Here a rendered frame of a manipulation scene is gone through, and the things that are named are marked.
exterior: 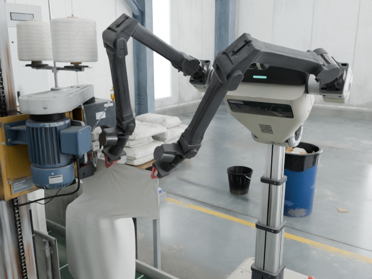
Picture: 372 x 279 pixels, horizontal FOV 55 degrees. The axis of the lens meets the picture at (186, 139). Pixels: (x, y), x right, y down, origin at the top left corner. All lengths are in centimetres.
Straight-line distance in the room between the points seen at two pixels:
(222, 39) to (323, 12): 264
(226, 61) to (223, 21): 913
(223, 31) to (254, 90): 865
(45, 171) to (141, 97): 642
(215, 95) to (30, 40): 81
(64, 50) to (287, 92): 87
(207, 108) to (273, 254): 104
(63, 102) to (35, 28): 41
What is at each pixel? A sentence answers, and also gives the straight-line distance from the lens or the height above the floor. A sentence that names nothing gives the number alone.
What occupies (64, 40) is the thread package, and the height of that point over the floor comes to 161.
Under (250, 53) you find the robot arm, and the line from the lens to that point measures 105.
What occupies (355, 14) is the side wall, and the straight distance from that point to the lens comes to 928.
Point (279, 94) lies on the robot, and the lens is 152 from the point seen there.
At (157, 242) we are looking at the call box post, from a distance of 204.
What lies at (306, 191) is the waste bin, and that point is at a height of 27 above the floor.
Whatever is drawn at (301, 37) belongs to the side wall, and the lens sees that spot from 956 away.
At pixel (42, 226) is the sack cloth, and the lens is 239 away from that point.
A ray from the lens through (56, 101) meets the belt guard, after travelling 129.
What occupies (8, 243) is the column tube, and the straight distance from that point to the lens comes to 165.
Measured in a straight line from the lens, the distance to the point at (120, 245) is 176.
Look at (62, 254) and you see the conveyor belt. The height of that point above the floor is 38.
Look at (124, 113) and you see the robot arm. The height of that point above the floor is 132.
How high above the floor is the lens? 158
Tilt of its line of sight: 14 degrees down
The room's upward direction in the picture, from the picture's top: straight up
